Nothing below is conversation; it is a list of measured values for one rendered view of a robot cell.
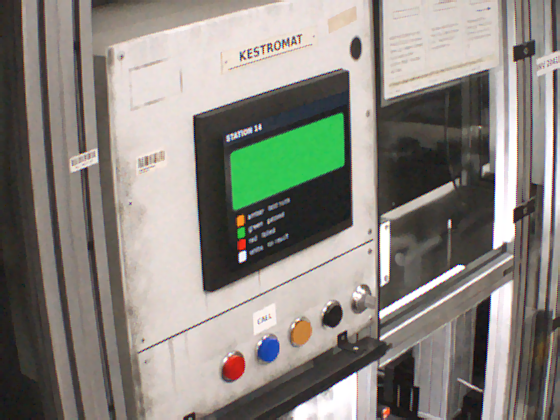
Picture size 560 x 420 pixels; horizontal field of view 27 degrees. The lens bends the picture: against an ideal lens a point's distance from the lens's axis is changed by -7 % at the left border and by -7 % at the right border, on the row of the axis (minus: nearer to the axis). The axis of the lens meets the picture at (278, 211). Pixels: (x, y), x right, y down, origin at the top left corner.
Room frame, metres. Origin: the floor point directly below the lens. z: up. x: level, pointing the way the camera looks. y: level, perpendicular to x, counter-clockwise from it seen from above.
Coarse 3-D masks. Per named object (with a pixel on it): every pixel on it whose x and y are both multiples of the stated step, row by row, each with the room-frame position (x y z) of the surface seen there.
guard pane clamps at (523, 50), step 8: (520, 48) 1.79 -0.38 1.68; (528, 48) 1.81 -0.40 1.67; (520, 56) 1.79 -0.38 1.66; (528, 56) 1.81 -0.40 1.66; (528, 200) 1.81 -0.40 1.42; (512, 208) 1.77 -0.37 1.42; (520, 208) 1.79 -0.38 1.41; (528, 208) 1.81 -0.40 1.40; (512, 216) 1.77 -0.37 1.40; (520, 216) 1.79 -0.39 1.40; (512, 224) 1.77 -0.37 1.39; (552, 328) 1.90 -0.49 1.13
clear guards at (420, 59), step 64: (384, 0) 1.53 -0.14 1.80; (448, 0) 1.64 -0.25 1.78; (512, 0) 1.78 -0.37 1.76; (384, 64) 1.52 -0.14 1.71; (448, 64) 1.64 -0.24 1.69; (512, 64) 1.77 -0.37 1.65; (384, 128) 1.52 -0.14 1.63; (448, 128) 1.63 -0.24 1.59; (512, 128) 1.77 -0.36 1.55; (384, 192) 1.52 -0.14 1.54; (448, 192) 1.63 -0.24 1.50; (512, 192) 1.77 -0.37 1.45; (384, 256) 1.52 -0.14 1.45; (448, 256) 1.64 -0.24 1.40; (512, 256) 1.78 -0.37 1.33; (384, 320) 1.52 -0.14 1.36; (448, 320) 1.64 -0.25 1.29
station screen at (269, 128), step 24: (336, 96) 1.40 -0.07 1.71; (264, 120) 1.31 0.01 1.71; (288, 120) 1.34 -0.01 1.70; (312, 120) 1.37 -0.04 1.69; (240, 144) 1.28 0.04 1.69; (336, 168) 1.40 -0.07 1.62; (288, 192) 1.33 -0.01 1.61; (312, 192) 1.36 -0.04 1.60; (336, 192) 1.40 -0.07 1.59; (240, 216) 1.27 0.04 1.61; (264, 216) 1.30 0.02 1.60; (288, 216) 1.33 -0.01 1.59; (312, 216) 1.36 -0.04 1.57; (336, 216) 1.40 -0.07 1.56; (240, 240) 1.27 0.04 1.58; (264, 240) 1.30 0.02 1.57; (288, 240) 1.33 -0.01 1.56; (240, 264) 1.27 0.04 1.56
